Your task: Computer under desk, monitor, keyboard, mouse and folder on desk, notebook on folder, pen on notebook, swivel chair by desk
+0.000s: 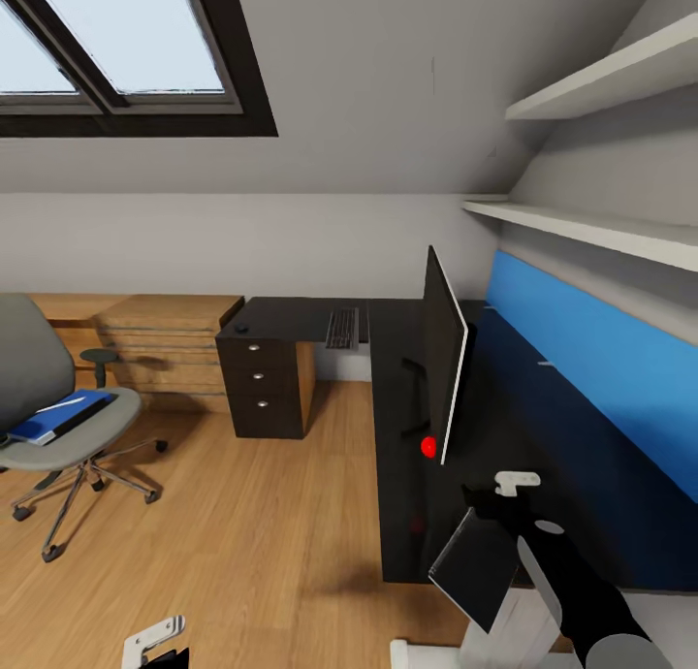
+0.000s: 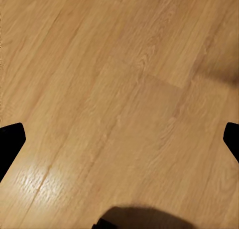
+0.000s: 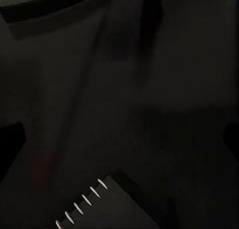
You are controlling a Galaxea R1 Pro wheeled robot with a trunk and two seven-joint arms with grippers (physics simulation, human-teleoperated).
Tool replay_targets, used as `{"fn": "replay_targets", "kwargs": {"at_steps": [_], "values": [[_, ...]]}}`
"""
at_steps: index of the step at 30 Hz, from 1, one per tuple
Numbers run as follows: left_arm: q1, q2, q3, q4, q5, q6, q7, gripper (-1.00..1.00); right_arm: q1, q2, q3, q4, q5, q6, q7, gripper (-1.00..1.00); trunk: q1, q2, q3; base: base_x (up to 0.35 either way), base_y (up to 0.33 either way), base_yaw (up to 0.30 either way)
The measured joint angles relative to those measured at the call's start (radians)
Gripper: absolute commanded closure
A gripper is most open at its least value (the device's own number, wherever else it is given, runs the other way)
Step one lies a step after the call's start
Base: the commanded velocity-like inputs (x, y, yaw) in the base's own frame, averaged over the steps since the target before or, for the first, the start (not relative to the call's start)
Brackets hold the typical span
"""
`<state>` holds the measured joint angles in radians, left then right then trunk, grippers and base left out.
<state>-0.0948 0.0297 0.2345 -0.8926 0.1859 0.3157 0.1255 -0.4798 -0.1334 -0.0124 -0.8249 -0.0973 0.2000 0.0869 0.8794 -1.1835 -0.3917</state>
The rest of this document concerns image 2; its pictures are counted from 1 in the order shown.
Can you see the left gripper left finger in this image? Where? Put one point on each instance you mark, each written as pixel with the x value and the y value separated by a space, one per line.
pixel 12 138

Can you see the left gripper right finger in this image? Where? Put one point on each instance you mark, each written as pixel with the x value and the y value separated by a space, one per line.
pixel 231 138

